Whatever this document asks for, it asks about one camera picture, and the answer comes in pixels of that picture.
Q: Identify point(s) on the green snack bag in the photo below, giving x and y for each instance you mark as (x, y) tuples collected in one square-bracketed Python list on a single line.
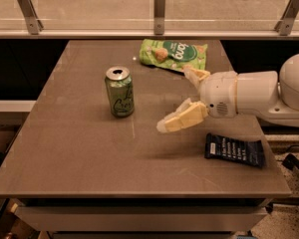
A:
[(173, 55)]

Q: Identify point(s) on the left metal bracket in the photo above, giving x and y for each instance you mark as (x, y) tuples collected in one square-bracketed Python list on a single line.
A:
[(33, 23)]

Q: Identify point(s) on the right metal bracket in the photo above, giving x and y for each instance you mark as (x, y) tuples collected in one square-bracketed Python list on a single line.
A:
[(285, 25)]

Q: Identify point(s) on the middle metal bracket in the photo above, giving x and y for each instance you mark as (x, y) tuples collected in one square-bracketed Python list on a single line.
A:
[(158, 16)]

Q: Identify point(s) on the blue snack bar wrapper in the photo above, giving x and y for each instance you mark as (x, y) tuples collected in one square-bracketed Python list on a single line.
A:
[(241, 151)]

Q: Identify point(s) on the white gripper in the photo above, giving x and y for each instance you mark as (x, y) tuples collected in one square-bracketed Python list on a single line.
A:
[(219, 94)]

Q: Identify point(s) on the green soda can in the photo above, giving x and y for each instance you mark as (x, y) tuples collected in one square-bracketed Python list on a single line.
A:
[(120, 90)]

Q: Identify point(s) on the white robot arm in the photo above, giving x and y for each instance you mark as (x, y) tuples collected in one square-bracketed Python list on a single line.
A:
[(270, 96)]

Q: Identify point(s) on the metal bracket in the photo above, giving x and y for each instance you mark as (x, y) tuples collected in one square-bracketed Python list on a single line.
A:
[(285, 25), (158, 16), (33, 23)]

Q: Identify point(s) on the glass barrier panel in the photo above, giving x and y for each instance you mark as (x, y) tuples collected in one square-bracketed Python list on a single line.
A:
[(180, 15)]

